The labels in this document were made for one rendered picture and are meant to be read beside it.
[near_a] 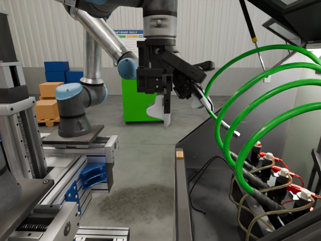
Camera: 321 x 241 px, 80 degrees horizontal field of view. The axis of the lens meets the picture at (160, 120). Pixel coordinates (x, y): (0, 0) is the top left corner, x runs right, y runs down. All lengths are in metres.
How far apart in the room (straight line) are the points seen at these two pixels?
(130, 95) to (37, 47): 5.16
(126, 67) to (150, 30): 0.28
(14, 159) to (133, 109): 3.32
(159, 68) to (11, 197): 0.48
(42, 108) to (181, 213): 4.19
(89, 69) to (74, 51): 6.78
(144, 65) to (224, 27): 6.96
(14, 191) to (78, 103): 0.47
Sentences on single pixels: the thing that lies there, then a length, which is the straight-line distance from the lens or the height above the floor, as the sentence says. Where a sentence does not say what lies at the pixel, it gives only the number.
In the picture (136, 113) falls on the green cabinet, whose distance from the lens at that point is 4.02.
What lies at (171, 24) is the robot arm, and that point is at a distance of 0.44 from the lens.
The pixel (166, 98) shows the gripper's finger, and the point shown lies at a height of 1.31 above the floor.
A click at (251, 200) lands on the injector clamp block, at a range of 0.69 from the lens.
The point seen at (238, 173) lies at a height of 1.17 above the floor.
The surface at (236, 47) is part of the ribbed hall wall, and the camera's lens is 7.46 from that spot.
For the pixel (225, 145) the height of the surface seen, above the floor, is 1.20.
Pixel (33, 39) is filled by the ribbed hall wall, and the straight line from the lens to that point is 8.54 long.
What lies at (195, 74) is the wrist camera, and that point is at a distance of 0.45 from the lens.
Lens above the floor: 1.40
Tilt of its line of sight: 19 degrees down
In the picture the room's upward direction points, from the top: straight up
